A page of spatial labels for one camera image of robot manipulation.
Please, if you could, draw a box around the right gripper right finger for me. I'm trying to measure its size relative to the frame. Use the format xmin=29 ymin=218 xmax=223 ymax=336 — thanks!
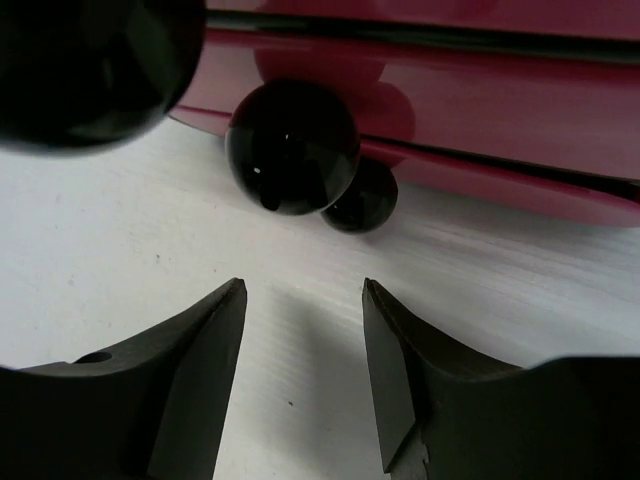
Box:
xmin=362 ymin=279 xmax=639 ymax=479

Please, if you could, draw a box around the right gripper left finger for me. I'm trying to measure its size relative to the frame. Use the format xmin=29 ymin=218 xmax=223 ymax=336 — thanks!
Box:
xmin=1 ymin=278 xmax=247 ymax=479

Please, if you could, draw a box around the black drawer cabinet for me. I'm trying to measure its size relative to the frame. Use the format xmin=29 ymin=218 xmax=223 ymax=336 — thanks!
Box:
xmin=207 ymin=10 xmax=639 ymax=180

